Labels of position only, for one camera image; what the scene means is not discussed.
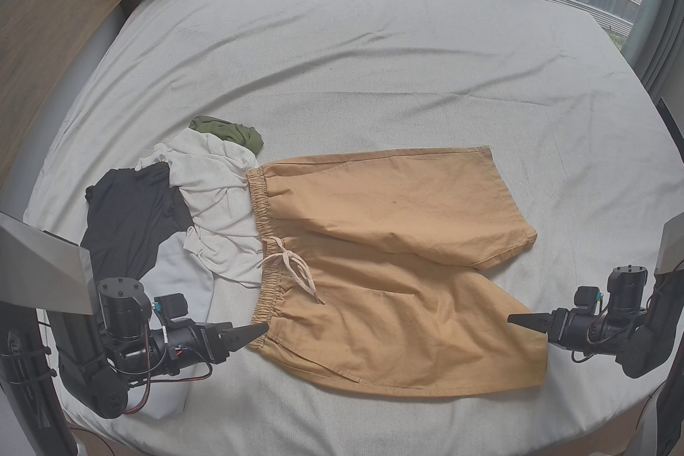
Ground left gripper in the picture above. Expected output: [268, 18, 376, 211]
[152, 320, 235, 370]

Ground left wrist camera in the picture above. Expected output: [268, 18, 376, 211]
[154, 292, 189, 330]

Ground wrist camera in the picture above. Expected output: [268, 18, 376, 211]
[154, 292, 189, 330]
[573, 285, 606, 317]

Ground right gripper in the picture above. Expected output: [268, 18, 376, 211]
[550, 307, 611, 354]

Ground bed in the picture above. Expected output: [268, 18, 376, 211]
[0, 0, 679, 456]

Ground tan shorts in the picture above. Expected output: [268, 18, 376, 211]
[246, 144, 548, 397]

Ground pale grey garment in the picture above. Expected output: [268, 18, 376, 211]
[108, 225, 216, 420]

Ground olive green garment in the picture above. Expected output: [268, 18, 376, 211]
[190, 116, 264, 156]

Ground grey-green curtain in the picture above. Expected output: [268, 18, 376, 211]
[620, 0, 684, 97]

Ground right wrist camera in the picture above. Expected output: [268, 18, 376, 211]
[573, 285, 606, 317]

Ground black garment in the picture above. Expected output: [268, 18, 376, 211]
[80, 162, 193, 294]

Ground cream white garment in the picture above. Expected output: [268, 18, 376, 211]
[135, 129, 265, 288]

